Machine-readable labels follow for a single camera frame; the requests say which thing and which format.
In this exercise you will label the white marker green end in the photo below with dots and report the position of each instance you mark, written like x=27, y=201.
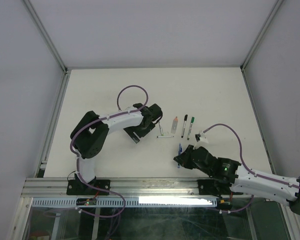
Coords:
x=184, y=126

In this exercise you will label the orange tip clear marker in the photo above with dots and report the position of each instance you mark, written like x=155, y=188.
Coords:
x=174, y=125

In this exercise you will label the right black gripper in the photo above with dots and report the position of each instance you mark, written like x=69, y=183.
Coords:
x=183, y=159

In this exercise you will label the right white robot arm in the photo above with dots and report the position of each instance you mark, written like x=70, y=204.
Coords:
x=227, y=176

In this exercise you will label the slotted cable duct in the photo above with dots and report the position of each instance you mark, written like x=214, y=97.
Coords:
x=128, y=202

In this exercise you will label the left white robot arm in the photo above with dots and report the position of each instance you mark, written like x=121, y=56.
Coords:
x=89, y=136

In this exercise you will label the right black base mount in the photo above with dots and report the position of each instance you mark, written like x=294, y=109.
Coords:
x=212, y=187

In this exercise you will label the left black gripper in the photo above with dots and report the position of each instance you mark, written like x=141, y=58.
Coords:
x=130, y=130

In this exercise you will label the white pen clear cap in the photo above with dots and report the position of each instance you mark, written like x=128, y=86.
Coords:
x=161, y=129

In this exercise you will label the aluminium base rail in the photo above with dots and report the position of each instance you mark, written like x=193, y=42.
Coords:
x=127, y=187

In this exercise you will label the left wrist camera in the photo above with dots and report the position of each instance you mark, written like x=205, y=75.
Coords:
x=126, y=108

